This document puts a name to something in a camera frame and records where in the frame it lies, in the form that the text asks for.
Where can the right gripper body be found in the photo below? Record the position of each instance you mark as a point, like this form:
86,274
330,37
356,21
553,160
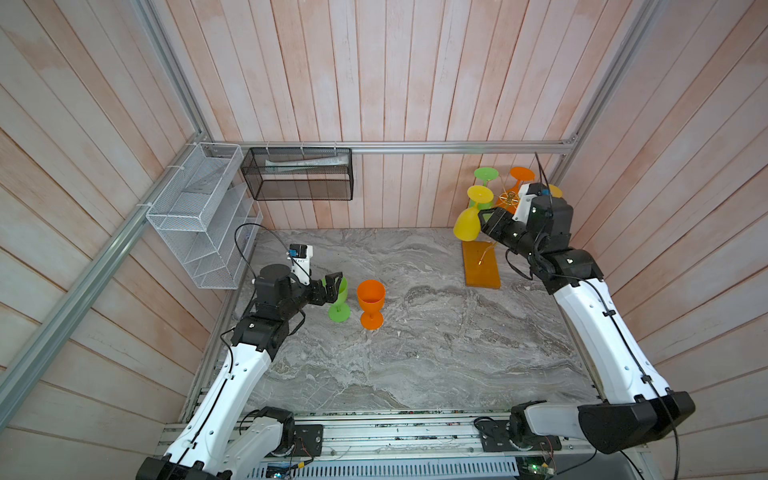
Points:
503,230

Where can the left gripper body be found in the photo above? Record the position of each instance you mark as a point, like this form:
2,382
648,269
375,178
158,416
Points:
312,293

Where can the green wine glass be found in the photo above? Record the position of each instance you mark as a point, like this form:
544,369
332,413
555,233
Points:
485,175
340,311

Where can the orange wine glass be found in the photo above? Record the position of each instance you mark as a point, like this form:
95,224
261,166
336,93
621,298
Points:
519,177
371,296

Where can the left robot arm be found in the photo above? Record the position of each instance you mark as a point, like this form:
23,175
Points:
204,449

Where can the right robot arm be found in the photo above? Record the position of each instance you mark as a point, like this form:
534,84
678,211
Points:
636,404

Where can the left yellow wine glass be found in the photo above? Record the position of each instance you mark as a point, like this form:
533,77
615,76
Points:
468,226

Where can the yellow wine glass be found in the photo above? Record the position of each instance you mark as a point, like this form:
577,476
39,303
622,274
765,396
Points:
555,191
468,226

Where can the orange wooden rack base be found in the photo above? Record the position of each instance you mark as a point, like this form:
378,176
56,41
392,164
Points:
480,265

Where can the right yellow wine glass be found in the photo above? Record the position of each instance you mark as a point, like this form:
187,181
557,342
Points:
555,191

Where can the white mesh shelf organizer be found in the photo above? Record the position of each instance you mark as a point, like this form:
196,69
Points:
206,218

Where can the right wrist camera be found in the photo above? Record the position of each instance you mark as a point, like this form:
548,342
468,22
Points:
526,194

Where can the black mesh wall basket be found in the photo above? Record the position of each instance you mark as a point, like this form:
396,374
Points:
299,173

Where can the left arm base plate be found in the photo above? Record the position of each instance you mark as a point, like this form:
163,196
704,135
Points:
304,440

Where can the aluminium mounting rail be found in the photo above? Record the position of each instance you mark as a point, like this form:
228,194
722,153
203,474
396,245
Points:
444,434

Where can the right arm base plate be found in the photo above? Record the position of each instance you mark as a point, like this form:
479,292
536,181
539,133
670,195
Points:
495,438

